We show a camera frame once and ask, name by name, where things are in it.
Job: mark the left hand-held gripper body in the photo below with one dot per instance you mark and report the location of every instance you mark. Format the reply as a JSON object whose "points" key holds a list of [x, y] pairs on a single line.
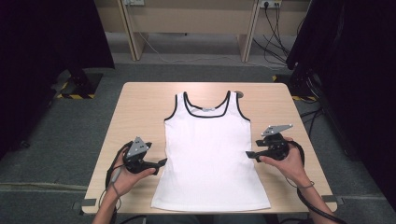
{"points": [[137, 148]]}

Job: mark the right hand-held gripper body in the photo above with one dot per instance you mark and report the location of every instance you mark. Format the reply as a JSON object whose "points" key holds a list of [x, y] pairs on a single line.
{"points": [[275, 146]]}

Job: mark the white black-trimmed tank top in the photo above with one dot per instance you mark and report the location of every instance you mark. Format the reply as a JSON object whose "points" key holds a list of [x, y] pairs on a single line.
{"points": [[208, 161]]}

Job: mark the person's right hand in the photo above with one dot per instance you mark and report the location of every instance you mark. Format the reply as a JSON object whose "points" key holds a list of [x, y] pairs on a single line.
{"points": [[288, 168]]}

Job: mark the person's left hand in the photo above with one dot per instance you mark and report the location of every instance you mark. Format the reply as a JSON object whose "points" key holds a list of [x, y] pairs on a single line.
{"points": [[130, 180]]}

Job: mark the yellow black hazard tape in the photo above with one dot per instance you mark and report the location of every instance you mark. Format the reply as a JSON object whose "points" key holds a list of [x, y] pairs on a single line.
{"points": [[76, 96], [303, 98]]}

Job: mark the black stand base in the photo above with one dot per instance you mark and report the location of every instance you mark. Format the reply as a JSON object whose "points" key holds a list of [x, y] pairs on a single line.
{"points": [[82, 82], [299, 85]]}

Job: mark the dark curtain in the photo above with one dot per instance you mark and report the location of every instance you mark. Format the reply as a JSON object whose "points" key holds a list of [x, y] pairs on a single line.
{"points": [[358, 77], [43, 46]]}

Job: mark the grey table corner bracket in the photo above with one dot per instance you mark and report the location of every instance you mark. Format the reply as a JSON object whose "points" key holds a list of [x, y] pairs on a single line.
{"points": [[88, 202], [330, 198]]}

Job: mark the white wall socket with plugs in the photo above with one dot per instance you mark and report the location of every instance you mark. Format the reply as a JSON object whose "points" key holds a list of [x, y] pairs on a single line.
{"points": [[270, 3]]}

